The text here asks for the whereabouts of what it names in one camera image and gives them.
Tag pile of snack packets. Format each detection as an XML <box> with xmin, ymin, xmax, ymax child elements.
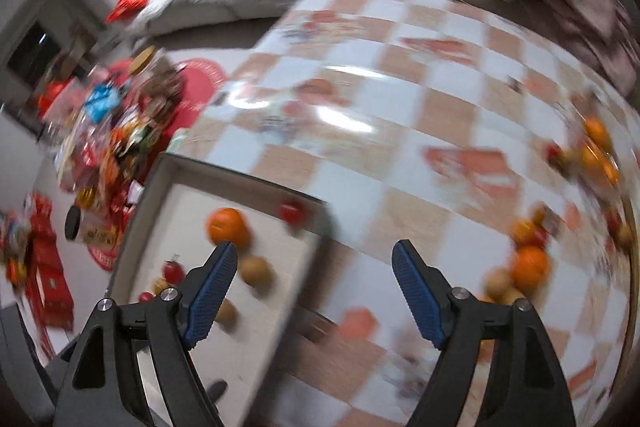
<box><xmin>47</xmin><ymin>57</ymin><xmax>186</xmax><ymax>218</ymax></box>

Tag red cloth item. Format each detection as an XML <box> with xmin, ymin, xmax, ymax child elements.
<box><xmin>105</xmin><ymin>0</ymin><xmax>168</xmax><ymax>25</ymax></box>

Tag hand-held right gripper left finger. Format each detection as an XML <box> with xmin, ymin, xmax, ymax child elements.
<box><xmin>54</xmin><ymin>240</ymin><xmax>239</xmax><ymax>427</ymax></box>

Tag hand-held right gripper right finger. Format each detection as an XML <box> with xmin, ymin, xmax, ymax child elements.
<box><xmin>391</xmin><ymin>240</ymin><xmax>577</xmax><ymax>427</ymax></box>

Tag white tray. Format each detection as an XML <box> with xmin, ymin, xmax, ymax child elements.
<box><xmin>105</xmin><ymin>153</ymin><xmax>336</xmax><ymax>427</ymax></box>

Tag black lidded jar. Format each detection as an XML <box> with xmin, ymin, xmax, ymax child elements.
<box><xmin>64</xmin><ymin>206</ymin><xmax>126</xmax><ymax>248</ymax></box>

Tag clear glass bowl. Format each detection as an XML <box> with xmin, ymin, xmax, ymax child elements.
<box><xmin>575</xmin><ymin>107</ymin><xmax>623</xmax><ymax>192</ymax></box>

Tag yellow lidded jar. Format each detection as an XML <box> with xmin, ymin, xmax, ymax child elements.
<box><xmin>127</xmin><ymin>47</ymin><xmax>158</xmax><ymax>75</ymax></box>

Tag stack of red boxes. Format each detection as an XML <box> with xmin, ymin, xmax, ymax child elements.
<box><xmin>0</xmin><ymin>192</ymin><xmax>76</xmax><ymax>333</ymax></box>

